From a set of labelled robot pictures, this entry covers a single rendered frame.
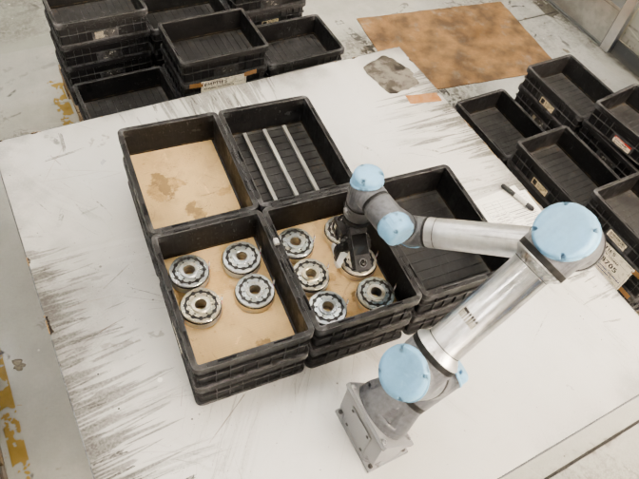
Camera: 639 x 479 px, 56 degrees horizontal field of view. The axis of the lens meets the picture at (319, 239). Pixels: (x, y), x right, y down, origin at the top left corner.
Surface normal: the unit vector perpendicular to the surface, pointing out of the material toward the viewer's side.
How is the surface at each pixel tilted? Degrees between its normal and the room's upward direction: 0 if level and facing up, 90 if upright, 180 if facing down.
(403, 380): 51
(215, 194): 0
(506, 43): 0
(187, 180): 0
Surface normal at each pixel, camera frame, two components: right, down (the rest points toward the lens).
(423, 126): 0.12, -0.59
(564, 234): -0.40, -0.28
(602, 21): -0.88, 0.31
